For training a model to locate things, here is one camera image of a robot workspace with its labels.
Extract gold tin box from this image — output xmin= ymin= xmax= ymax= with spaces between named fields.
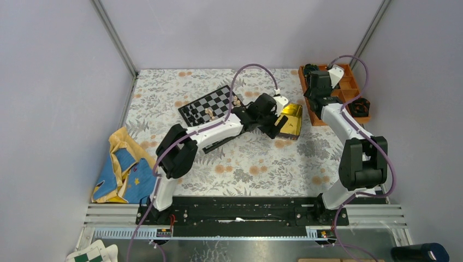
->
xmin=276 ymin=103 xmax=302 ymax=141

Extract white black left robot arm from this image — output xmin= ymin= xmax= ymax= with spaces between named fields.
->
xmin=148 ymin=93 xmax=289 ymax=224

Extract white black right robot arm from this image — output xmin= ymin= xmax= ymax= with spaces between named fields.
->
xmin=302 ymin=64 xmax=387 ymax=225

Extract black grey chess board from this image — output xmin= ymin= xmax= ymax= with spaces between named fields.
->
xmin=177 ymin=85 xmax=247 ymax=155

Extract floral table mat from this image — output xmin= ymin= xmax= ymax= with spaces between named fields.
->
xmin=126 ymin=68 xmax=343 ymax=197

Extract rolled blue floral tie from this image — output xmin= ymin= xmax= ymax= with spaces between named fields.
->
xmin=302 ymin=64 xmax=319 ymax=78

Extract rolled black orange tie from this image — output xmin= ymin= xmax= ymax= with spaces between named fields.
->
xmin=349 ymin=97 xmax=370 ymax=117

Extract blue yellow cloth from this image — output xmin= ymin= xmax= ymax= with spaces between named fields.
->
xmin=91 ymin=127 xmax=157 ymax=204

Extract dark blue cylinder bottle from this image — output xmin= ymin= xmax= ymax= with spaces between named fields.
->
xmin=390 ymin=243 xmax=450 ymax=262

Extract green white checker card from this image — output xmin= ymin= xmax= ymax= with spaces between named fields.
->
xmin=66 ymin=240 xmax=118 ymax=262

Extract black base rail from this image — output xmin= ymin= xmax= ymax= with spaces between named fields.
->
xmin=135 ymin=196 xmax=349 ymax=237

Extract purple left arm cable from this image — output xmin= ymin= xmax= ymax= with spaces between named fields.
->
xmin=126 ymin=64 xmax=281 ymax=262

